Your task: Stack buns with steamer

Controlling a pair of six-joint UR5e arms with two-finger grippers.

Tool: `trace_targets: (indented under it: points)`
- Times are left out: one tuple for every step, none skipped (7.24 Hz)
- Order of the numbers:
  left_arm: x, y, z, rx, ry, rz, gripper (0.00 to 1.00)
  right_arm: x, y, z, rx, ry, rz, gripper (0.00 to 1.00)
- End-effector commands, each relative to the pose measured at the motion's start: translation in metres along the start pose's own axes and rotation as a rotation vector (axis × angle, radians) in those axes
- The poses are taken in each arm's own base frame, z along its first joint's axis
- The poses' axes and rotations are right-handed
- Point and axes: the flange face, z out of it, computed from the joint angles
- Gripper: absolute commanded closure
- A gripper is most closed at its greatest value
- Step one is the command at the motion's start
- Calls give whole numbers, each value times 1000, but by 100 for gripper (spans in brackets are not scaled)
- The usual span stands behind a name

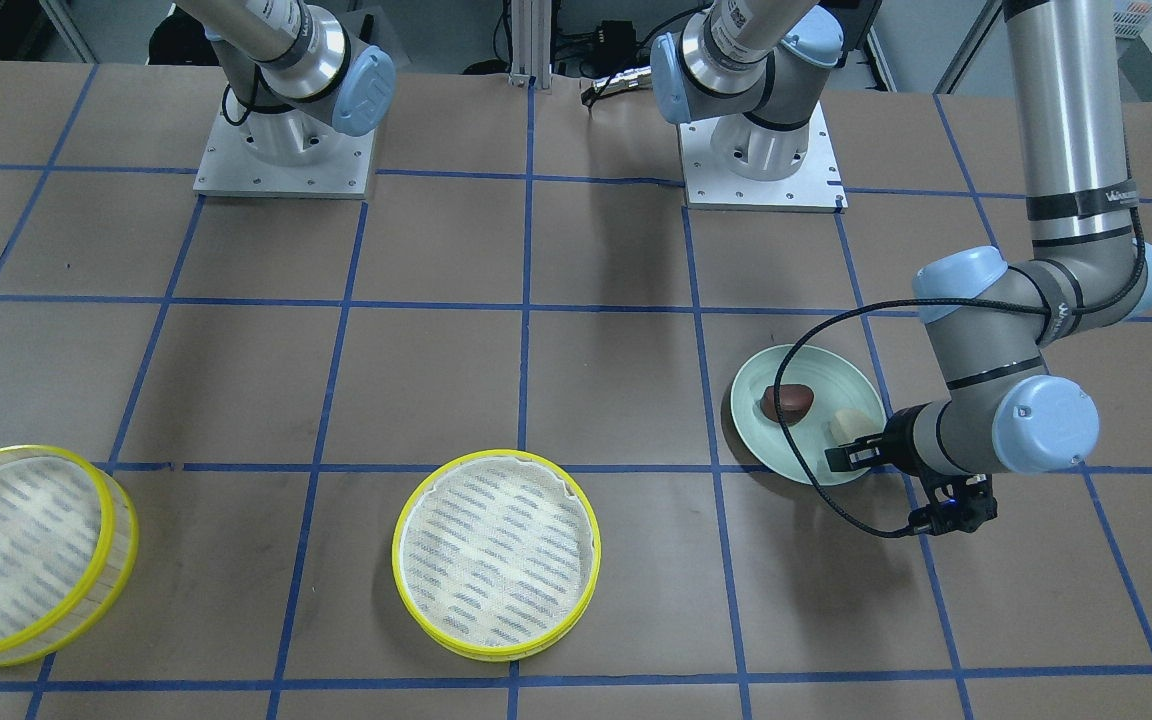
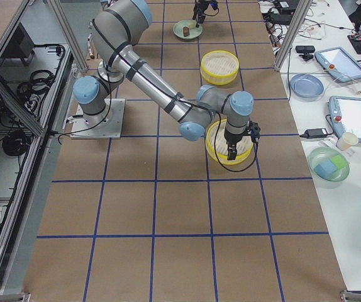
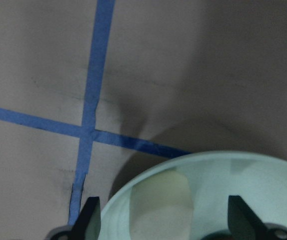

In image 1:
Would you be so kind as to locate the white bun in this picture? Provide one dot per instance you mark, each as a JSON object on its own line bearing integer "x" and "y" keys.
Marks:
{"x": 848, "y": 425}

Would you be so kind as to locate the brown bun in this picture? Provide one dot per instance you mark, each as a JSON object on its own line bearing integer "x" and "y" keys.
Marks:
{"x": 789, "y": 403}

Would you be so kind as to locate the light green plate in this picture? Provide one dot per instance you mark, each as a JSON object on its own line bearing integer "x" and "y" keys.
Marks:
{"x": 836, "y": 384}

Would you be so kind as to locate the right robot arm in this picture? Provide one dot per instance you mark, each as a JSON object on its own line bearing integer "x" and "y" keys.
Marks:
{"x": 290, "y": 54}

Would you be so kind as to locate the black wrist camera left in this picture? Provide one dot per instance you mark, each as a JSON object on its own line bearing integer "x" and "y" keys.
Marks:
{"x": 961, "y": 503}

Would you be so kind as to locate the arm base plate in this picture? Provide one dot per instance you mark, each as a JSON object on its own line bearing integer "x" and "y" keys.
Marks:
{"x": 730, "y": 164}
{"x": 288, "y": 155}

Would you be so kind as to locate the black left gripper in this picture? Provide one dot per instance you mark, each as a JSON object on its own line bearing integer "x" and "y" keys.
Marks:
{"x": 896, "y": 441}

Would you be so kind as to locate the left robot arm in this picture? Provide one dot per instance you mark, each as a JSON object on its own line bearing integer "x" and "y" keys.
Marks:
{"x": 762, "y": 65}

